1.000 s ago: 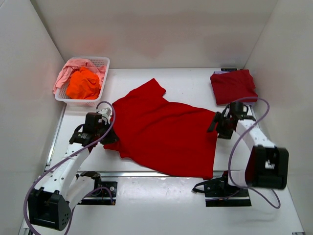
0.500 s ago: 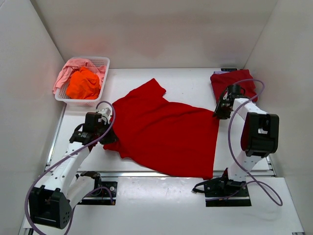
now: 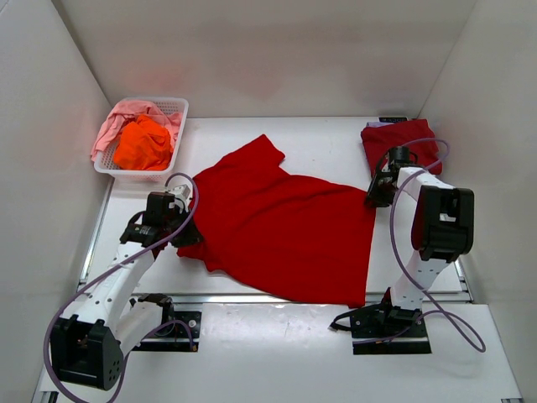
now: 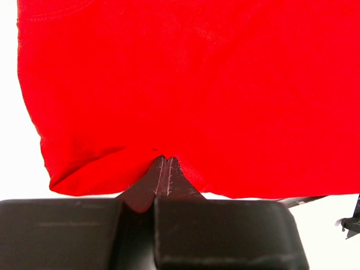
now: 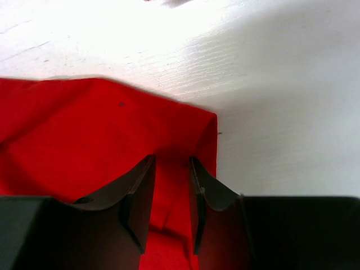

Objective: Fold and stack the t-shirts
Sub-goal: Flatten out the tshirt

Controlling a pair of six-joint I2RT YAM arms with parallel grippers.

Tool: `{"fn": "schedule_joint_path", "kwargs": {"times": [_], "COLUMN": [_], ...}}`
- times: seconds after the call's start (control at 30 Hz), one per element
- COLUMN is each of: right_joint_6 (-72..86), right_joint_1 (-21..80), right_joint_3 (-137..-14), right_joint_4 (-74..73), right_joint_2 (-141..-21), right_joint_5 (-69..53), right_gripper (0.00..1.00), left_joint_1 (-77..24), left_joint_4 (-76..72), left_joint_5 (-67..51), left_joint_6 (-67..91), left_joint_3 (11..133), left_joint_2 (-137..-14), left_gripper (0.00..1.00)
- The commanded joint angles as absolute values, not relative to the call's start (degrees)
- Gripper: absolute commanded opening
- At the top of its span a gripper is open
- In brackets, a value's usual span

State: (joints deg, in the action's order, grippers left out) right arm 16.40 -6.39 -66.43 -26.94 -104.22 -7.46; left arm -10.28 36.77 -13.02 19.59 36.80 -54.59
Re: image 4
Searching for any bright red t-shirt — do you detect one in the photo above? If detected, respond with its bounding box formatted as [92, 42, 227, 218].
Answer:
[17, 1, 359, 199]

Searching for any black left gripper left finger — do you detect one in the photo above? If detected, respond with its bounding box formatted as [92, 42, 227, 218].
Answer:
[1, 157, 166, 269]

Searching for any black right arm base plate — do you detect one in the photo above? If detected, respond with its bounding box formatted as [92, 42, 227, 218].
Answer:
[335, 194, 359, 240]

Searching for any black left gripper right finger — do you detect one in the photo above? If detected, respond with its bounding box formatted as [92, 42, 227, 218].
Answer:
[154, 157, 309, 269]

